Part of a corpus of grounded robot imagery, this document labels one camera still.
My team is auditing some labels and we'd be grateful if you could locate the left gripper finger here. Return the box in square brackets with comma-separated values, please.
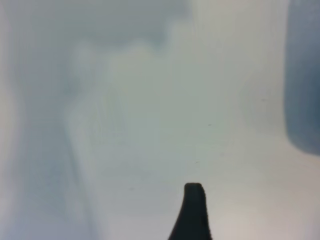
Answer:
[166, 182, 214, 240]

